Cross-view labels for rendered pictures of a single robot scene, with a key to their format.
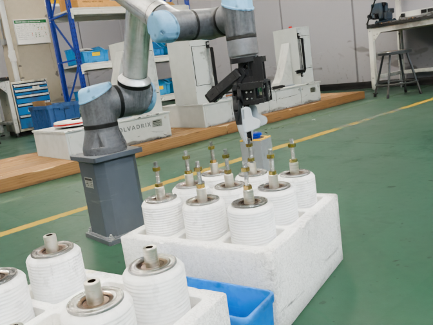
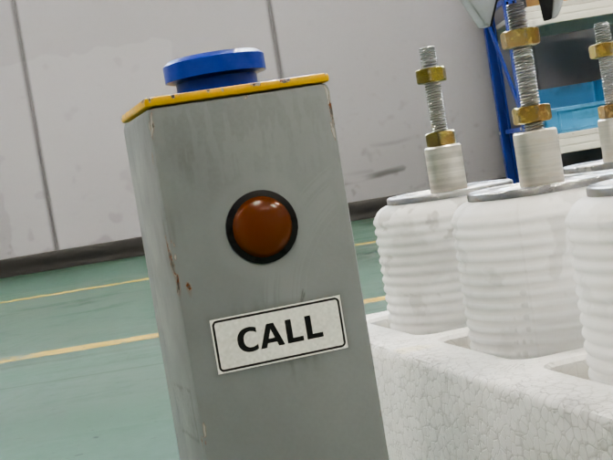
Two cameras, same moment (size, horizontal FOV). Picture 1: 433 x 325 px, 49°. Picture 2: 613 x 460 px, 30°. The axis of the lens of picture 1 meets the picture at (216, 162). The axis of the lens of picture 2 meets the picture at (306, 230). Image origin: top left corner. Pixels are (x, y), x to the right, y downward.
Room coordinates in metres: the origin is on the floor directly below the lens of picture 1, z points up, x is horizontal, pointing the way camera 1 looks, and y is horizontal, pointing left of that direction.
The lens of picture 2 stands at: (1.73, 0.19, 0.28)
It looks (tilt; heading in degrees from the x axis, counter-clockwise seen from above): 3 degrees down; 220
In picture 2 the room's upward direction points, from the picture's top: 9 degrees counter-clockwise
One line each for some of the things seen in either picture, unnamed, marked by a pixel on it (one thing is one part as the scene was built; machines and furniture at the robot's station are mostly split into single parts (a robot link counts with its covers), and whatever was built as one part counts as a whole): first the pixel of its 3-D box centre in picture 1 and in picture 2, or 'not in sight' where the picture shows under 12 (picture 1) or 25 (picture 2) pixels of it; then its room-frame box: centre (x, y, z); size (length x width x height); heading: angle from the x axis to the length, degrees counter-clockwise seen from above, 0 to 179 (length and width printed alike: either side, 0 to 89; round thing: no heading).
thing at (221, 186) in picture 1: (229, 186); not in sight; (1.12, -0.02, 0.25); 0.08 x 0.08 x 0.01
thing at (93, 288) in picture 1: (93, 292); not in sight; (0.59, 0.18, 0.26); 0.02 x 0.02 x 0.03
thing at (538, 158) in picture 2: (252, 168); (539, 162); (1.21, -0.09, 0.26); 0.02 x 0.02 x 0.03
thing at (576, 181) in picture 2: (252, 173); (543, 188); (1.21, -0.09, 0.25); 0.08 x 0.08 x 0.01
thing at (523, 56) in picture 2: (250, 152); (526, 78); (1.21, -0.09, 0.31); 0.01 x 0.01 x 0.08
